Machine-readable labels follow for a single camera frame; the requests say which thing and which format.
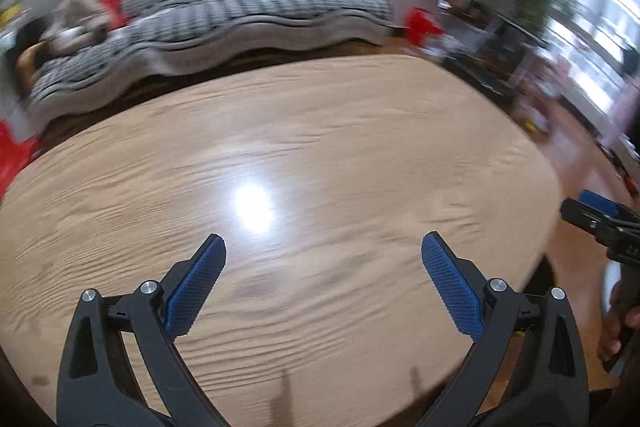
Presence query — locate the person's dark clothing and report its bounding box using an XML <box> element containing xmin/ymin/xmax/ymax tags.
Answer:
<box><xmin>587</xmin><ymin>379</ymin><xmax>640</xmax><ymax>427</ymax></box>

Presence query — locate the beige stuffed toy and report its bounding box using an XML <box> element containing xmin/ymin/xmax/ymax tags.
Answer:
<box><xmin>42</xmin><ymin>0</ymin><xmax>113</xmax><ymax>55</ymax></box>

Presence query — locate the red box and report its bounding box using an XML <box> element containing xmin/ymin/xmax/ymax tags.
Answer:
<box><xmin>404</xmin><ymin>6</ymin><xmax>445</xmax><ymax>48</ymax></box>

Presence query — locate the black side table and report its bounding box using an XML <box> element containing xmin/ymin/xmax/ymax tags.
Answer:
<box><xmin>442</xmin><ymin>4</ymin><xmax>548</xmax><ymax>108</ymax></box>

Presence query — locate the red cushion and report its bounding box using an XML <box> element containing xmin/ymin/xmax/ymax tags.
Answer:
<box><xmin>97</xmin><ymin>0</ymin><xmax>128</xmax><ymax>30</ymax></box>

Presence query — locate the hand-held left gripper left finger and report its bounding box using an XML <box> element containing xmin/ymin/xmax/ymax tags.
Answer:
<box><xmin>56</xmin><ymin>233</ymin><xmax>228</xmax><ymax>427</ymax></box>

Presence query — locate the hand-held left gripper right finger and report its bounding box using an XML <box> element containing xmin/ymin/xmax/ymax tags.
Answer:
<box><xmin>421</xmin><ymin>231</ymin><xmax>591</xmax><ymax>427</ymax></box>

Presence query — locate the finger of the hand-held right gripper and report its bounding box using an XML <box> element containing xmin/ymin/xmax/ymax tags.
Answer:
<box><xmin>560</xmin><ymin>198</ymin><xmax>640</xmax><ymax>244</ymax></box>
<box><xmin>578</xmin><ymin>190</ymin><xmax>640</xmax><ymax>228</ymax></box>

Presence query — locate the sofa with houndstooth cover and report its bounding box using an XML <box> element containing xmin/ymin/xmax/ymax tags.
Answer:
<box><xmin>22</xmin><ymin>0</ymin><xmax>396</xmax><ymax>120</ymax></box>

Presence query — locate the red plastic object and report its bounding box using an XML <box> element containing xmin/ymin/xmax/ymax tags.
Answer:
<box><xmin>0</xmin><ymin>119</ymin><xmax>43</xmax><ymax>202</ymax></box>

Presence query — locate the person's right hand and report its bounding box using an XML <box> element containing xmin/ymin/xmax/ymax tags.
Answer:
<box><xmin>597</xmin><ymin>281</ymin><xmax>640</xmax><ymax>358</ymax></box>

